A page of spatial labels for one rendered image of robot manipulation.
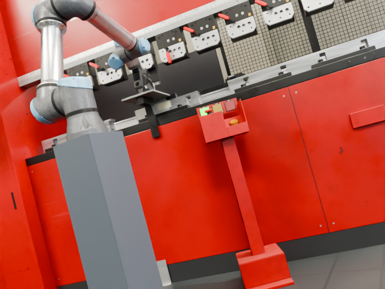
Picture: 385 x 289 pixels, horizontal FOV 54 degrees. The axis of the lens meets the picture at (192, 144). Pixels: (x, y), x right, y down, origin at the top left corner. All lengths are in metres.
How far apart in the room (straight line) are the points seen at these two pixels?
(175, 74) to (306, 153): 1.21
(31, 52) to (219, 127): 1.41
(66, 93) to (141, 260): 0.64
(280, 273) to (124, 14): 1.61
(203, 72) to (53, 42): 1.30
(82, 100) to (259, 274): 1.02
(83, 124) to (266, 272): 0.97
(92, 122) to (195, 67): 1.44
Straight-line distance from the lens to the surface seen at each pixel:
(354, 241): 2.00
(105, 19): 1.73
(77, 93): 1.41
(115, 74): 2.30
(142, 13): 2.31
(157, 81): 2.23
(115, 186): 1.34
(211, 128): 1.68
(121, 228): 1.33
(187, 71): 2.71
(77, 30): 2.48
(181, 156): 2.01
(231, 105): 1.85
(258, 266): 1.73
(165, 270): 2.15
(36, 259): 2.41
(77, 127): 1.38
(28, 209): 2.41
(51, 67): 1.59
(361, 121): 1.91
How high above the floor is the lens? 0.59
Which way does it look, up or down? 3 degrees up
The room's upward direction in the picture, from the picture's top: 15 degrees counter-clockwise
